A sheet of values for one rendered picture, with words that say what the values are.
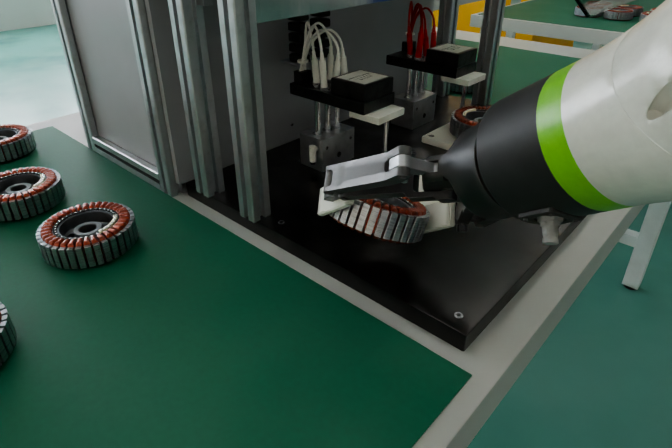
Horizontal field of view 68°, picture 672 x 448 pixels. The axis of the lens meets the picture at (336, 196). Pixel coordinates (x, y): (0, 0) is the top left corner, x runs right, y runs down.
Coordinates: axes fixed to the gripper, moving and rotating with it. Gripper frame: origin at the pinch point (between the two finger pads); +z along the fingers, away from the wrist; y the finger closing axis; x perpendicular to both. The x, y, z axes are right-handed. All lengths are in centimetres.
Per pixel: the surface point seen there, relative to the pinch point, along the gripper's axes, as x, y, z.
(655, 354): -10, 125, 53
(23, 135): 14, -42, 52
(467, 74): 31.6, 24.4, 16.7
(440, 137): 21.1, 22.9, 21.5
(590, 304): 4, 122, 72
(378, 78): 21.3, 3.8, 10.0
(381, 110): 17.2, 5.2, 11.0
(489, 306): -9.0, 10.7, -5.3
